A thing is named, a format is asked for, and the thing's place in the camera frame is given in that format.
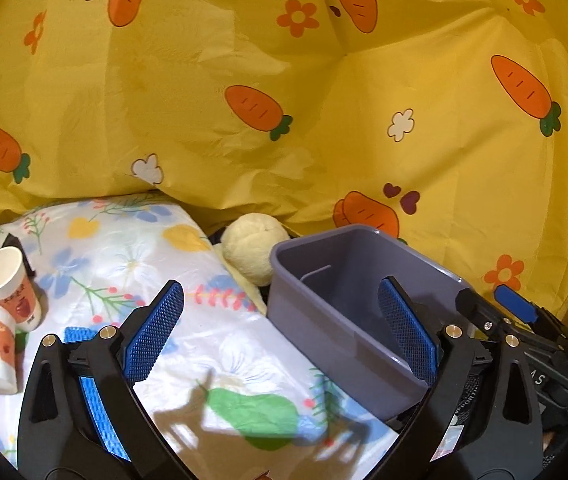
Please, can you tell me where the white plastic bag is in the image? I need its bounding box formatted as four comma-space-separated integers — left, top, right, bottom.
431, 422, 469, 463

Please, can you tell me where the white cup red print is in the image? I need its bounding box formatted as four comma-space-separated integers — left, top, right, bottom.
0, 246, 42, 332

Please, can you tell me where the yellow carrot print curtain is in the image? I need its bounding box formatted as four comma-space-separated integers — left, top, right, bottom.
0, 0, 568, 321

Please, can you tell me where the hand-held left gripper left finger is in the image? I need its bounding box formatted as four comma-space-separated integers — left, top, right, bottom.
16, 279, 192, 480

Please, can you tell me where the cream plush ball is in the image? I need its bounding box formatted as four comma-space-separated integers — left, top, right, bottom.
220, 212, 291, 286

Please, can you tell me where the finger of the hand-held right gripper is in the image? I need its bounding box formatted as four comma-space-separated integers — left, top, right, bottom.
494, 284, 568, 346
455, 290, 519, 348

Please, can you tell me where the floral plastic tablecloth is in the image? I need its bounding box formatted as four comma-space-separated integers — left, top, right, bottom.
0, 197, 399, 480

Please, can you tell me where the grey plastic bin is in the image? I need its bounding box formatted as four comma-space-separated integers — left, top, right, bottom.
266, 224, 474, 418

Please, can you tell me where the black printed cloth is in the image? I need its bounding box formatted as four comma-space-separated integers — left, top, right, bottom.
389, 375, 484, 461

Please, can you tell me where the black fabric piece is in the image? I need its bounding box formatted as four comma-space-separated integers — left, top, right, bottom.
0, 232, 35, 278

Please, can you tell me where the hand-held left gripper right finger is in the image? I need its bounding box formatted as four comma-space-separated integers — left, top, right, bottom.
378, 276, 544, 480

